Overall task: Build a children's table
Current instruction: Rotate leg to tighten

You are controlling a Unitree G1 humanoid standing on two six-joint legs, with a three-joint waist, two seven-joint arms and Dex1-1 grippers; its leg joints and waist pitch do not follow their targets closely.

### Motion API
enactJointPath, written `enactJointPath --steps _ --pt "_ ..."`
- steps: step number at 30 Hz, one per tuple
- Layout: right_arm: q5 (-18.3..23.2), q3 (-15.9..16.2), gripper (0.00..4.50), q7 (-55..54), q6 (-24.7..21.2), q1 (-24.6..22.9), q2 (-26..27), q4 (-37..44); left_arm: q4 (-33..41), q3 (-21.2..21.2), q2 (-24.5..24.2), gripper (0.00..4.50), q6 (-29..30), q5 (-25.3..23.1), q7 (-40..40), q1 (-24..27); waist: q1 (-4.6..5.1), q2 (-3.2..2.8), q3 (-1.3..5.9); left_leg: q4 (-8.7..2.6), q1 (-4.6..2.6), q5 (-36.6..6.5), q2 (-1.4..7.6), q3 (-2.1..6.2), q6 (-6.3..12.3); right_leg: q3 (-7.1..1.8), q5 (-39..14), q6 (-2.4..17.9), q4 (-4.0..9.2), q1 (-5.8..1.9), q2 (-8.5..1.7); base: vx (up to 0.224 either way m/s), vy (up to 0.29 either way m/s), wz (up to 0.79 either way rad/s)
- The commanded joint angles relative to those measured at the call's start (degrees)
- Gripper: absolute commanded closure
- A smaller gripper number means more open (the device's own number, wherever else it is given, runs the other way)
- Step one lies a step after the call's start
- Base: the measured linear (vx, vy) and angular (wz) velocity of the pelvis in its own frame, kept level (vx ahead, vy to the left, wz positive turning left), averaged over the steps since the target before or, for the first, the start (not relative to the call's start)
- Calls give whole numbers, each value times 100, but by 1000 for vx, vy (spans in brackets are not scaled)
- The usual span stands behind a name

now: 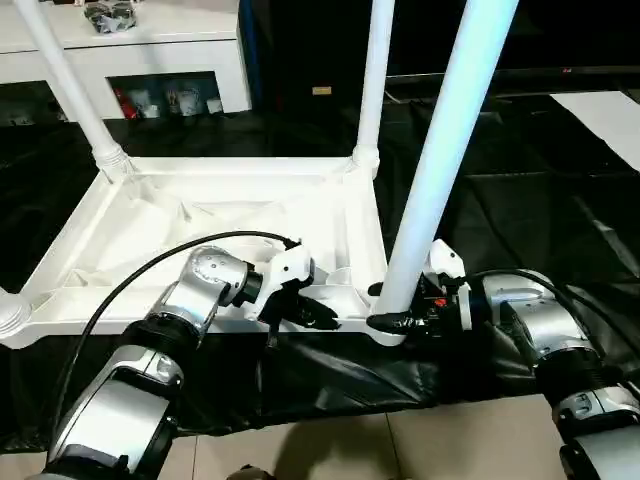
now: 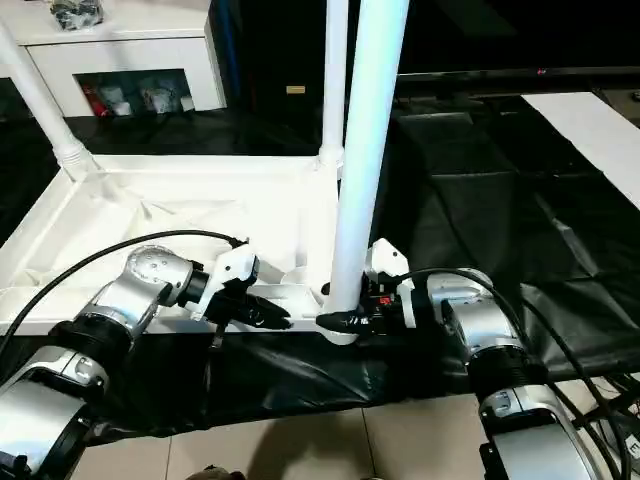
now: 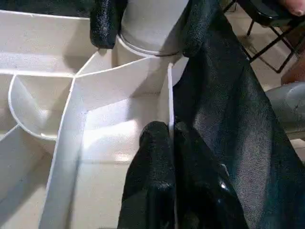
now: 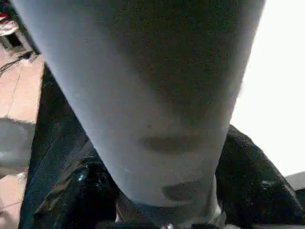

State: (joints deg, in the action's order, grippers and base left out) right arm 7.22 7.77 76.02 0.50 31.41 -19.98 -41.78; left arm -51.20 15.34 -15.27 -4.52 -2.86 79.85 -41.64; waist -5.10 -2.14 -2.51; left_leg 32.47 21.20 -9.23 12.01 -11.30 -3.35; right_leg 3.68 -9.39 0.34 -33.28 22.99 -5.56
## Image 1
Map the white plastic table top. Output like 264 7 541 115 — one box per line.
0 154 417 352

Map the black mat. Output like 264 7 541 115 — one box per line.
0 97 640 437

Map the dark rounded robot part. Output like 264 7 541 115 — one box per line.
228 463 275 480

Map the white bottle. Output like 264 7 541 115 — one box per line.
176 86 201 118

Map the white flat board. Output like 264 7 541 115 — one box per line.
548 90 640 175

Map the white cabinet with glass doors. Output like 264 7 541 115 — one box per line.
0 0 255 122

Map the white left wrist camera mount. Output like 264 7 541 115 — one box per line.
243 241 317 322

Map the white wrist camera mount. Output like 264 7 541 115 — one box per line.
426 237 475 332
243 241 317 322

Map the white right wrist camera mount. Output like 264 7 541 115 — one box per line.
426 237 475 332

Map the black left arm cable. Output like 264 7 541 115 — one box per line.
51 229 305 437

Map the blue vertical post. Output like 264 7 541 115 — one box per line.
238 0 265 110

